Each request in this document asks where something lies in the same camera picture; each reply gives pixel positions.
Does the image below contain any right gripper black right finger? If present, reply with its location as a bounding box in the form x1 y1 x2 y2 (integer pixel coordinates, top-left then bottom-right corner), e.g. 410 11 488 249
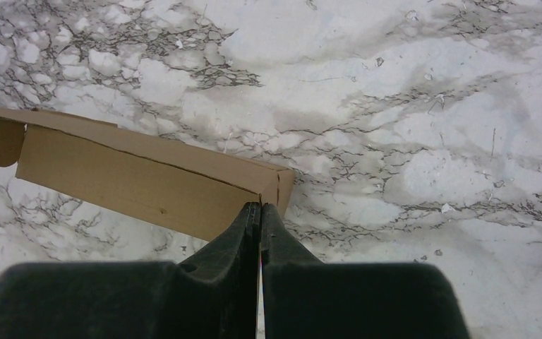
261 204 469 338

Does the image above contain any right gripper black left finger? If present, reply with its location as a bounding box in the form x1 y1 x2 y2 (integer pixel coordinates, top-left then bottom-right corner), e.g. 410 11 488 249
0 203 261 338

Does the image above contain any brown cardboard box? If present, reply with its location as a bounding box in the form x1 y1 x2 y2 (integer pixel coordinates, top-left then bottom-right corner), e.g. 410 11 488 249
0 108 296 241

